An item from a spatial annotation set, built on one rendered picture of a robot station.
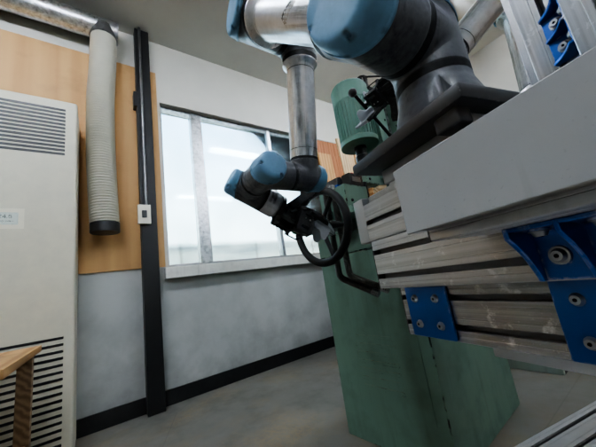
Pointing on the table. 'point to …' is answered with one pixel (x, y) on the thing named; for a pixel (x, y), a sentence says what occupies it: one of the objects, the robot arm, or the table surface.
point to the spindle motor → (347, 121)
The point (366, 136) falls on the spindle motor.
